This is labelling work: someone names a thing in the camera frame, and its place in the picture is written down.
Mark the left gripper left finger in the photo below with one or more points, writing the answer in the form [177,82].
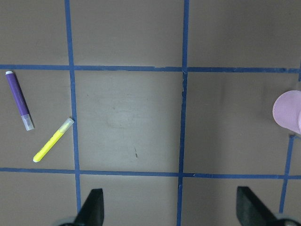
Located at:
[92,212]

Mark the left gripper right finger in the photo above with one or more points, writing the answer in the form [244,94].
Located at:
[251,211]

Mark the purple pen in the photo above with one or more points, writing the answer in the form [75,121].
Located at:
[19,100]

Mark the pink mesh cup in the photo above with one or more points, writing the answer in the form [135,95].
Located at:
[287,111]

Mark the yellow highlighter pen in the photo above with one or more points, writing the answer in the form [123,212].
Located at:
[53,140]

